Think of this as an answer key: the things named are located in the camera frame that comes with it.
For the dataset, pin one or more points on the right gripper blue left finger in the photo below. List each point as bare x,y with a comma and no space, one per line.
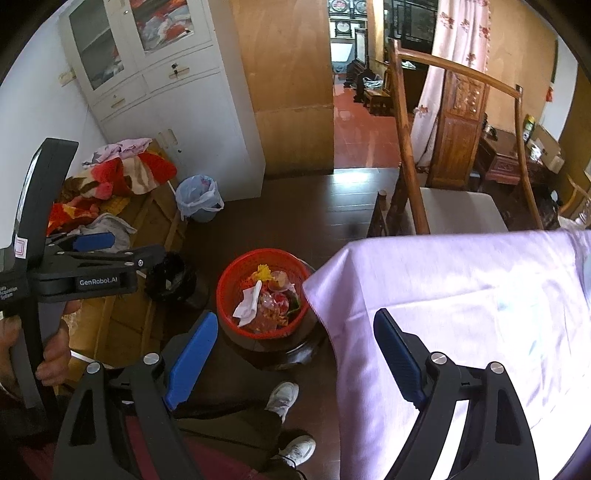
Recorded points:
184,357

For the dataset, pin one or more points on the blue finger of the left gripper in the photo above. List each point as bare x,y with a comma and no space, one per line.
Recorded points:
95,241

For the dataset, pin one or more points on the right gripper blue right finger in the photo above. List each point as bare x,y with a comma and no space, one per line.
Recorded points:
402,352

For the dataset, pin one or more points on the floral clear plastic bag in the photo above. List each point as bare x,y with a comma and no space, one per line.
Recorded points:
273,313

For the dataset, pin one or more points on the white tissue paper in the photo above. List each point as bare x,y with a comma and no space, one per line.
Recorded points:
246,310

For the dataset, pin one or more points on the red trash basket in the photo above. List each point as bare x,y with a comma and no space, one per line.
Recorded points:
279,271

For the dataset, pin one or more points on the person's left hand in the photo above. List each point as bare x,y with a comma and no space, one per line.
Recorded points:
35,351

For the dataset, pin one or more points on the pile of colourful blankets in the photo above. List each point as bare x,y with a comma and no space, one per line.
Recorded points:
114,175

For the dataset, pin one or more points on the white sneaker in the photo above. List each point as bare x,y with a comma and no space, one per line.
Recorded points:
298,451
282,398

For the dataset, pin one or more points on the bin with blue bag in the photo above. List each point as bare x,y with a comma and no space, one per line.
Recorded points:
198,198

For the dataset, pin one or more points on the purple tablecloth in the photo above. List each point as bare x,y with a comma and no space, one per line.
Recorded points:
521,299

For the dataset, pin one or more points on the wooden armchair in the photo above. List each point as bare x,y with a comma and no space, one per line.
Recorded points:
444,205

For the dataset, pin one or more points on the white metal cabinet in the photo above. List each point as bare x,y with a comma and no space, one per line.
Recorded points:
170,71

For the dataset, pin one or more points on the wooden side desk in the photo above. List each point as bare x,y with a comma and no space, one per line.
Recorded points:
499,170

